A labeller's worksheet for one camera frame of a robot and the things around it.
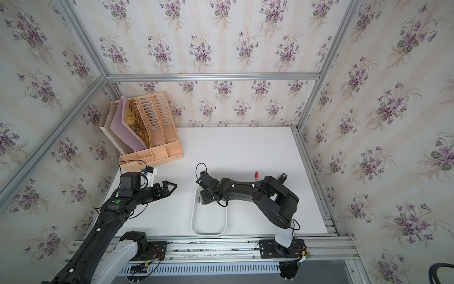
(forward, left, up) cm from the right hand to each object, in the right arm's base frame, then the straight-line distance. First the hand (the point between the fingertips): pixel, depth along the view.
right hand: (208, 195), depth 89 cm
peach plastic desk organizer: (+45, +35, +19) cm, 60 cm away
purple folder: (+22, +42, +27) cm, 55 cm away
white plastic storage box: (-11, -2, -1) cm, 12 cm away
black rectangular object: (+12, -41, -2) cm, 42 cm away
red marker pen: (+13, -26, -1) cm, 29 cm away
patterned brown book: (+36, +43, +18) cm, 59 cm away
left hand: (-2, +15, +12) cm, 20 cm away
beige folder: (+20, +46, +30) cm, 58 cm away
